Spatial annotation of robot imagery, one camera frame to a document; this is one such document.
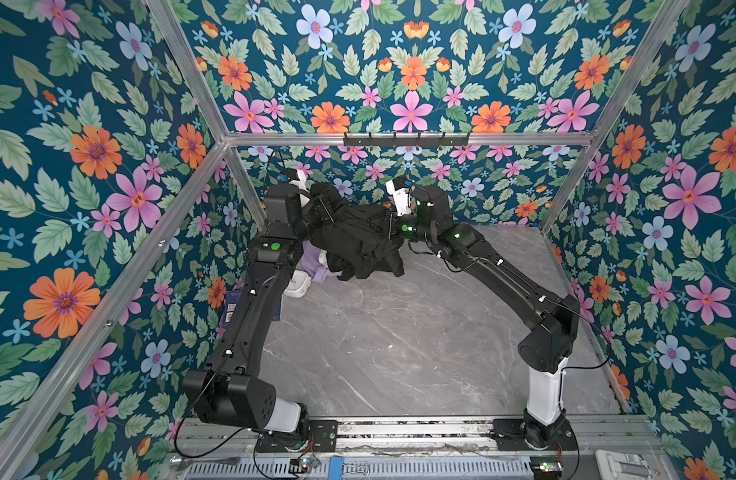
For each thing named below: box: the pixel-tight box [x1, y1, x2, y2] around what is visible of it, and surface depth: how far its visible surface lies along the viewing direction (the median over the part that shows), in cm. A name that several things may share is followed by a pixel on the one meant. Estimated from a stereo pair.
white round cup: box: [283, 270, 312, 298], surface depth 100 cm
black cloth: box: [309, 203, 405, 281], surface depth 75 cm
